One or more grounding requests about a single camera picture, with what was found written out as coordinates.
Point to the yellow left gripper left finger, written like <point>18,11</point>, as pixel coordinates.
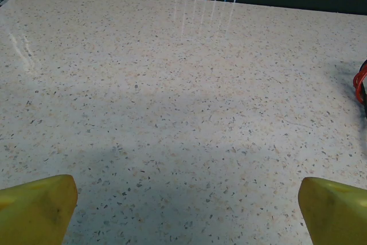
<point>34,213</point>

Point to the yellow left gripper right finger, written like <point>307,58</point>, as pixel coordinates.
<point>335,216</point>

